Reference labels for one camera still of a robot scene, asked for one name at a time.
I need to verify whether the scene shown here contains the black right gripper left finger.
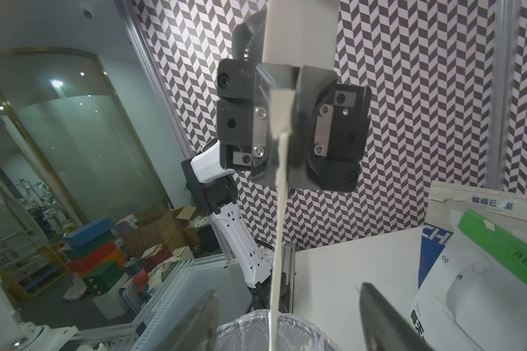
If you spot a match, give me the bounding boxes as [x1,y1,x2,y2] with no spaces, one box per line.
[154,290,220,351]

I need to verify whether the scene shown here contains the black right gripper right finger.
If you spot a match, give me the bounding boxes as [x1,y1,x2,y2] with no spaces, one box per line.
[360,282,432,351]

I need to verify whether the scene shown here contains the blue paper bag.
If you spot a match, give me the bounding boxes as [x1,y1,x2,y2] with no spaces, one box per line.
[418,181,527,285]

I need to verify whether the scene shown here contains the trash bin with plastic liner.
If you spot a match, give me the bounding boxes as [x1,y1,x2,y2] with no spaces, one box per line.
[215,309,341,351]

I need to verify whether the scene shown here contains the white paper receipt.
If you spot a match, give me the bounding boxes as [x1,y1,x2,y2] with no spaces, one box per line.
[269,89,296,351]

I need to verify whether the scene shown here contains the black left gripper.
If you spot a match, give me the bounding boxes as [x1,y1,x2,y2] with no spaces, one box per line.
[217,59,372,192]

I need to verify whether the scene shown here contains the green white takeout bag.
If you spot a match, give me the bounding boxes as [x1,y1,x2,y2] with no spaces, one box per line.
[408,223,527,350]

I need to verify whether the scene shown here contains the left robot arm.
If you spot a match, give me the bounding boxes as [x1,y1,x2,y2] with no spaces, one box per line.
[182,10,372,311]

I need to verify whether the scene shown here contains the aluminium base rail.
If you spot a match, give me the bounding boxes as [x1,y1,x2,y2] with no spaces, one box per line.
[67,255,252,350]

